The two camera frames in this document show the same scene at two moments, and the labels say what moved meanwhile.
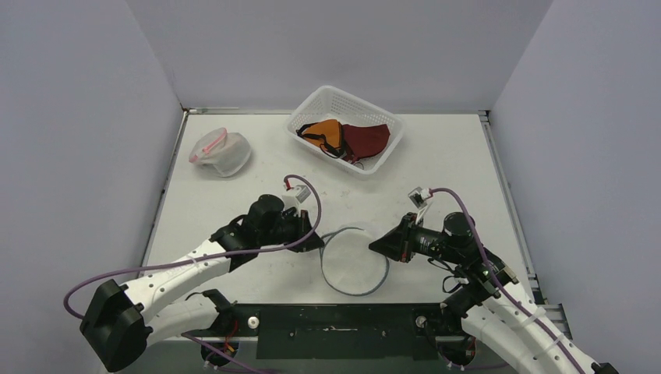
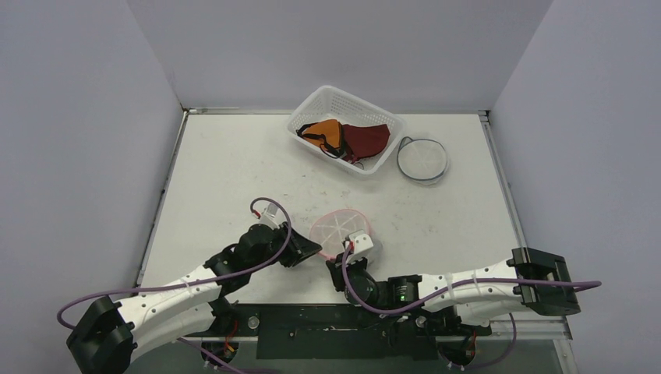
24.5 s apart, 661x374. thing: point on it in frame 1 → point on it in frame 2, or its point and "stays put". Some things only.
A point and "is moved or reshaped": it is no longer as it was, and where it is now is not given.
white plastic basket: (330, 103) stays put
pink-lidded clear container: (226, 153) → (330, 229)
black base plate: (394, 331) stays put
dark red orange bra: (337, 139) stays put
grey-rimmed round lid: (349, 264) is moved or reshaped
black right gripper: (405, 239) → (348, 266)
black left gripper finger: (312, 242) → (298, 248)
